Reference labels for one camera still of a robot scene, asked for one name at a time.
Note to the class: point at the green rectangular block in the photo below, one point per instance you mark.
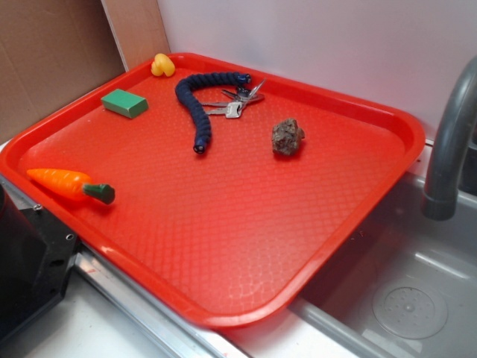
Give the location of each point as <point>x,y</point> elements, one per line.
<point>125,103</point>

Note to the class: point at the silver keys on ring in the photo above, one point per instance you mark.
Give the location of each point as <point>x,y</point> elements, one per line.
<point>236,101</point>

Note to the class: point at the brown grey rock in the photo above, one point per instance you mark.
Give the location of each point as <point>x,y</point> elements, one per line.
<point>287,137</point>

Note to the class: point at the red plastic tray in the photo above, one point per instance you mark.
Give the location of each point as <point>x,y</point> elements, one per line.
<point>231,236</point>

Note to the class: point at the brown cardboard panel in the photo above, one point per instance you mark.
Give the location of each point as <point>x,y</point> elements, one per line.
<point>53,52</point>

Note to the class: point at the grey plastic sink basin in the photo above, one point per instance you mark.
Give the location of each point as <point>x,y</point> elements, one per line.
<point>401,285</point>

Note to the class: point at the yellow rubber duck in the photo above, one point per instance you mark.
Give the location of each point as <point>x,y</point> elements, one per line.
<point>162,65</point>

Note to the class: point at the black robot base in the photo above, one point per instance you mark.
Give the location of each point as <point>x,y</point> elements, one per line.
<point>37,255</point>

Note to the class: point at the orange toy carrot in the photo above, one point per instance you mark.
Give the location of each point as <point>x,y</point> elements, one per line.
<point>75,186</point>

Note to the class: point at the grey sink faucet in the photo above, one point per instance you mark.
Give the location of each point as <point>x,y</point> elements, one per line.
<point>452,165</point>

